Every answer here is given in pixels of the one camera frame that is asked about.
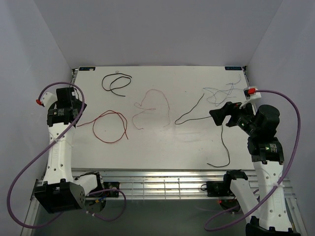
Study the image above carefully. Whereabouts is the short black cable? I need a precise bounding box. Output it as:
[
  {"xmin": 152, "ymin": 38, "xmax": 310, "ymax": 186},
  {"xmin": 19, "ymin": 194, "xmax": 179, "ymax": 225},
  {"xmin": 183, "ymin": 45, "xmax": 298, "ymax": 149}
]
[{"xmin": 101, "ymin": 72, "xmax": 132, "ymax": 97}]

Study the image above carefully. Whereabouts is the red cable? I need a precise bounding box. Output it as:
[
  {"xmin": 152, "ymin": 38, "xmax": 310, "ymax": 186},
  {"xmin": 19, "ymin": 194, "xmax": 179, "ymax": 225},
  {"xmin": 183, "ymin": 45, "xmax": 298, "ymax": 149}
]
[{"xmin": 76, "ymin": 110, "xmax": 129, "ymax": 144}]

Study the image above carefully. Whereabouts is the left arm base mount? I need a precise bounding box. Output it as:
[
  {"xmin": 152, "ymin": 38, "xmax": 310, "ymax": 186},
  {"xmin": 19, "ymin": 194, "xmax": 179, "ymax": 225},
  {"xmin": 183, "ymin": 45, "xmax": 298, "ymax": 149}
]
[{"xmin": 85, "ymin": 182, "xmax": 120, "ymax": 213}]

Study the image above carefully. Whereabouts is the blue corner label right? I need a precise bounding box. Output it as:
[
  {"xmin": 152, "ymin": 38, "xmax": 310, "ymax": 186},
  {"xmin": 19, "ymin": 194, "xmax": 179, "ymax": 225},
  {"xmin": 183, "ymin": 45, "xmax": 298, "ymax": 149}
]
[{"xmin": 224, "ymin": 66, "xmax": 243, "ymax": 71}]

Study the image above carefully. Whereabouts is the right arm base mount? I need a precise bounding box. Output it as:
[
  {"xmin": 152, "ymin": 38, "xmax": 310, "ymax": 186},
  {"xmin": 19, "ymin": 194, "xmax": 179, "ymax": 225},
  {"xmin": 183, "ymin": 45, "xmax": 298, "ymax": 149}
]
[{"xmin": 200, "ymin": 181, "xmax": 242, "ymax": 214}]

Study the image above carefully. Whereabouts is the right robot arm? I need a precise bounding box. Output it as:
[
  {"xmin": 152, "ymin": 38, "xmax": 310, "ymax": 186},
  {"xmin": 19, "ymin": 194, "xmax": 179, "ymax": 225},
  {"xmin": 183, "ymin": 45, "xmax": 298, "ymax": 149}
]
[{"xmin": 209, "ymin": 102, "xmax": 299, "ymax": 236}]

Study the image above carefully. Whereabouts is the blue corner label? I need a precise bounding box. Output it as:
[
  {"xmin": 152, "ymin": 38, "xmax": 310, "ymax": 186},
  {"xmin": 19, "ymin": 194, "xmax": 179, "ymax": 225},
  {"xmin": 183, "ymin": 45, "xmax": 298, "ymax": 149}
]
[
  {"xmin": 79, "ymin": 67, "xmax": 95, "ymax": 71},
  {"xmin": 224, "ymin": 66, "xmax": 243, "ymax": 71}
]

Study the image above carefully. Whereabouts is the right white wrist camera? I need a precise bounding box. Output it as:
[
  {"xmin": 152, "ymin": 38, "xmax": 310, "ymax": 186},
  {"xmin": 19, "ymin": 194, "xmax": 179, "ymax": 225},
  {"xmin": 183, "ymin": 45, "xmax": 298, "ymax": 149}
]
[{"xmin": 240, "ymin": 87, "xmax": 261, "ymax": 109}]

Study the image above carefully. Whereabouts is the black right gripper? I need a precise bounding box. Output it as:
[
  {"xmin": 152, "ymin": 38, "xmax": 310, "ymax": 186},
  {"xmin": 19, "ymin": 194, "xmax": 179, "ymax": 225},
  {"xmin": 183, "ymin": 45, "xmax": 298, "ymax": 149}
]
[{"xmin": 209, "ymin": 99, "xmax": 258, "ymax": 135}]

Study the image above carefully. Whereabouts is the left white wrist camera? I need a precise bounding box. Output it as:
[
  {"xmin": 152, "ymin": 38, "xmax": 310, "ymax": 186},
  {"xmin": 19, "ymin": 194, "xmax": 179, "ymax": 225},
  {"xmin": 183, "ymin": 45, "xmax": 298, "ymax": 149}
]
[{"xmin": 36, "ymin": 92, "xmax": 55, "ymax": 108}]

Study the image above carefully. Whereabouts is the red-white twisted thin wire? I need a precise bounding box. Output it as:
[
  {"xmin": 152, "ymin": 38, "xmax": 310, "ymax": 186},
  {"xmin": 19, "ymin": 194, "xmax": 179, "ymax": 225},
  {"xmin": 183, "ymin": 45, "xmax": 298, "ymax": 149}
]
[{"xmin": 132, "ymin": 89, "xmax": 170, "ymax": 130}]

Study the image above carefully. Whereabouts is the aluminium frame rail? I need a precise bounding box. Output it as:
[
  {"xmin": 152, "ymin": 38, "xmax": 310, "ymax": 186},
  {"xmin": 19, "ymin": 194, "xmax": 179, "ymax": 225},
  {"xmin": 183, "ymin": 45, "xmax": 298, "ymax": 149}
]
[{"xmin": 24, "ymin": 169, "xmax": 308, "ymax": 236}]

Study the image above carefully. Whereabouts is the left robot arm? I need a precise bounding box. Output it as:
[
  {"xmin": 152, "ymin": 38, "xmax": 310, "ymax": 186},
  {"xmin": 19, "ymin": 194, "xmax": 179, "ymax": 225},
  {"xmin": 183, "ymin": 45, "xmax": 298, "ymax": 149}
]
[{"xmin": 34, "ymin": 87, "xmax": 104, "ymax": 213}]

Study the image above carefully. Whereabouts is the blue corner label left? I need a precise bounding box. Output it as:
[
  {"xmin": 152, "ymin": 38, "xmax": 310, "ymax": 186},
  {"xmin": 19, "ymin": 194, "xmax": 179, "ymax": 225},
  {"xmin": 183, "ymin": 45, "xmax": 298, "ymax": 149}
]
[{"xmin": 79, "ymin": 67, "xmax": 95, "ymax": 71}]

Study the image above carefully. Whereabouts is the blue-white twisted thin wire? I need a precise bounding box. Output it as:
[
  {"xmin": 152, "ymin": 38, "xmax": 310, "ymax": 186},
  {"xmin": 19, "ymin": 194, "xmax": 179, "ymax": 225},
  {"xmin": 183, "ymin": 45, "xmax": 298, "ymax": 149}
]
[{"xmin": 202, "ymin": 74, "xmax": 250, "ymax": 107}]

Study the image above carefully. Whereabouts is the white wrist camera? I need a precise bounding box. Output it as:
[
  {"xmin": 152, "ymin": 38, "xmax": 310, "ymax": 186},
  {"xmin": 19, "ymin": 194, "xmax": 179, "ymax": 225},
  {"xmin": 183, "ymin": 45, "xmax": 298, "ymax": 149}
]
[
  {"xmin": 240, "ymin": 87, "xmax": 261, "ymax": 109},
  {"xmin": 36, "ymin": 92, "xmax": 55, "ymax": 108}
]

